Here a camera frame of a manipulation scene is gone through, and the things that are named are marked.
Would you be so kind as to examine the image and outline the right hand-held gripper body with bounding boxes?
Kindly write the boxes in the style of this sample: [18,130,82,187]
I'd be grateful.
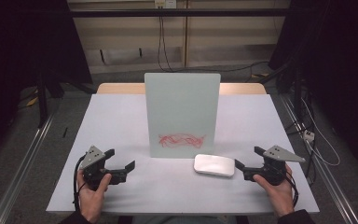
[255,145,307,187]

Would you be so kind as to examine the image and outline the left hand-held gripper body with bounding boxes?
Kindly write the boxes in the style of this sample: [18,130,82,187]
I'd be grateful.
[79,145,114,191]

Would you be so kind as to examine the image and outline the white board eraser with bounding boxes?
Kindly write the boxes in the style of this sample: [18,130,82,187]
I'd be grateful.
[193,153,236,178]

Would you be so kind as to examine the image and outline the pale green glass whiteboard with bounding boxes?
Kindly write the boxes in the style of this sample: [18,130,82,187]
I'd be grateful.
[144,72,222,160]

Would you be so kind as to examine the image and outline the person's right hand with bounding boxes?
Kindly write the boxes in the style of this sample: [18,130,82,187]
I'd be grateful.
[252,163,296,218]

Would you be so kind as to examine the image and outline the person's left hand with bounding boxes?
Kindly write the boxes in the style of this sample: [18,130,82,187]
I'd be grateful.
[76,169,113,224]

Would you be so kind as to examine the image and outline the white table mat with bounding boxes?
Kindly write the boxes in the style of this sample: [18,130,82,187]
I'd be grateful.
[46,93,321,216]

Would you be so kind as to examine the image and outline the white power strip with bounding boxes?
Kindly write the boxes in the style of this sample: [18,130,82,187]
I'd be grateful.
[303,129,316,143]

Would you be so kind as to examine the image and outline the black metal stand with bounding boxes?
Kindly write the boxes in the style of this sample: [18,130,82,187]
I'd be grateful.
[35,69,50,129]

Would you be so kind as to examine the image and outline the black curtain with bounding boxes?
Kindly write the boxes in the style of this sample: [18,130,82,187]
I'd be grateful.
[0,0,93,169]
[268,0,358,171]

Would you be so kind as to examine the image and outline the black horizontal bar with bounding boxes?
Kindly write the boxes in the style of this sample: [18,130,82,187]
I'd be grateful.
[69,8,293,19]

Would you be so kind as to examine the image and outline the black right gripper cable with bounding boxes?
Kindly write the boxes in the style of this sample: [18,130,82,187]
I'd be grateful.
[284,172,300,209]

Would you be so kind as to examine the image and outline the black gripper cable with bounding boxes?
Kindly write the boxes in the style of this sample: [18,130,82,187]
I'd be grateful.
[72,154,87,214]
[284,172,300,209]

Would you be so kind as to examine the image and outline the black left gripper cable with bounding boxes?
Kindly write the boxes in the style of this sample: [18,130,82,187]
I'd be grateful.
[72,154,87,214]

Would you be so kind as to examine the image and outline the metal floor rail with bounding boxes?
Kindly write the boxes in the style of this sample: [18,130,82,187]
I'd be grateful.
[0,114,56,224]
[279,93,358,224]

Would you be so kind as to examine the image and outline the white cable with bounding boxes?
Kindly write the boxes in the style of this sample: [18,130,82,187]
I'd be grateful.
[300,97,341,167]

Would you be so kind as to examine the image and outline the black floor cable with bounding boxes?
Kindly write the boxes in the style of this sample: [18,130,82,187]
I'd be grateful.
[171,61,270,75]

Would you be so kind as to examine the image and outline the black hanging cables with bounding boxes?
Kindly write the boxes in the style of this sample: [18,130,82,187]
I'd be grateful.
[157,15,175,74]

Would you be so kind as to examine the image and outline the white wall socket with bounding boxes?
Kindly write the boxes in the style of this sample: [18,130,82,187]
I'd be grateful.
[154,0,178,9]

